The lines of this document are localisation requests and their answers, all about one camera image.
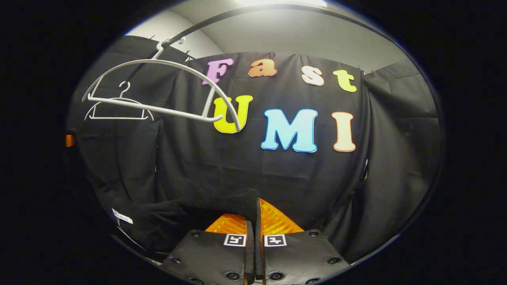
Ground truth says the black backdrop cloth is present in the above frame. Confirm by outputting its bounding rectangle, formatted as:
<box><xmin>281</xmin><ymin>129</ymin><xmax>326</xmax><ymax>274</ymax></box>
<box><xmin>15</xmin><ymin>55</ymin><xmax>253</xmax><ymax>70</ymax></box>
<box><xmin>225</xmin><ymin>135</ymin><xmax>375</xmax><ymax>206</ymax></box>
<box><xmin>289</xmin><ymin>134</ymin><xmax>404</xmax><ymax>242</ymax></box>
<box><xmin>65</xmin><ymin>35</ymin><xmax>442</xmax><ymax>264</ymax></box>

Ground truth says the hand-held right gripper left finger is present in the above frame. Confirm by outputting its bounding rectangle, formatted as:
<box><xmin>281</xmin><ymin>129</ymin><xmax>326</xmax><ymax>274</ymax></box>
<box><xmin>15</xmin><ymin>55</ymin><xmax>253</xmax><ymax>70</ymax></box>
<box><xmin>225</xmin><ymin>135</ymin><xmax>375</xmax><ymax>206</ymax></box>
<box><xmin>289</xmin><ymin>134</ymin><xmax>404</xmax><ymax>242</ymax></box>
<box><xmin>160</xmin><ymin>213</ymin><xmax>256</xmax><ymax>285</ymax></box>

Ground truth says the white plastic hanger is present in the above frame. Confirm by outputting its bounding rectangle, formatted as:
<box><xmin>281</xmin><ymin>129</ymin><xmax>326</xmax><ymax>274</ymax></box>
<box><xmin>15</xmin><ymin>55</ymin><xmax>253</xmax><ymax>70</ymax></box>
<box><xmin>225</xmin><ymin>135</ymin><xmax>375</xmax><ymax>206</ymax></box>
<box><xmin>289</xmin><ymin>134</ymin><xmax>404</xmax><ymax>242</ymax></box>
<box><xmin>81</xmin><ymin>36</ymin><xmax>242</xmax><ymax>133</ymax></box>
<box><xmin>84</xmin><ymin>81</ymin><xmax>155</xmax><ymax>122</ymax></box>

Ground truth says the black knit jacket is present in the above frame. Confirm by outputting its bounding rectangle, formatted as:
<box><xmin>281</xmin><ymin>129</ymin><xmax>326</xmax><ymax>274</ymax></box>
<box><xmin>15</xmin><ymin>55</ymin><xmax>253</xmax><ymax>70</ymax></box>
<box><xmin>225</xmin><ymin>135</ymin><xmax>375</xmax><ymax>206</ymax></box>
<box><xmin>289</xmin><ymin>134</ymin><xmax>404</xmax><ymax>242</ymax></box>
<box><xmin>99</xmin><ymin>188</ymin><xmax>262</xmax><ymax>254</ymax></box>

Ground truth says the large ceiling light panel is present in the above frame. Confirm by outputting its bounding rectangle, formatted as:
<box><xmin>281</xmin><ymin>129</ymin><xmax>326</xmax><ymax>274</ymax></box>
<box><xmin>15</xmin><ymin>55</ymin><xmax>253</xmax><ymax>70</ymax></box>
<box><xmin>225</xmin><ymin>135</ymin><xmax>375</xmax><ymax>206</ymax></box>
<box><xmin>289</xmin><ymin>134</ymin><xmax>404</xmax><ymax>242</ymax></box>
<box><xmin>238</xmin><ymin>0</ymin><xmax>328</xmax><ymax>8</ymax></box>

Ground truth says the black metal clothes rack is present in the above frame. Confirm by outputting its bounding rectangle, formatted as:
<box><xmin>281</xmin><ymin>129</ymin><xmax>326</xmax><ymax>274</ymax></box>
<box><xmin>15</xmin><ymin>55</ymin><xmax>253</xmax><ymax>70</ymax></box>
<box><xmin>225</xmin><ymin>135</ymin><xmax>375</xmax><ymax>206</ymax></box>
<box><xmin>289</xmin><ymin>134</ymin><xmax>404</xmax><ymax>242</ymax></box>
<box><xmin>127</xmin><ymin>3</ymin><xmax>400</xmax><ymax>86</ymax></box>

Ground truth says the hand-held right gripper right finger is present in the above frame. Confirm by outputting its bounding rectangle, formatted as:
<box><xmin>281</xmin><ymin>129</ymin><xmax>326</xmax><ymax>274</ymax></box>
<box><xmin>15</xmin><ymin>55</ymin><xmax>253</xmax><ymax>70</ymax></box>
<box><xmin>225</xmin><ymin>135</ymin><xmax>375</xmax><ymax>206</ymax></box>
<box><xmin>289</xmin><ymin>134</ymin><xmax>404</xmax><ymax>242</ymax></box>
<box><xmin>255</xmin><ymin>198</ymin><xmax>351</xmax><ymax>285</ymax></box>

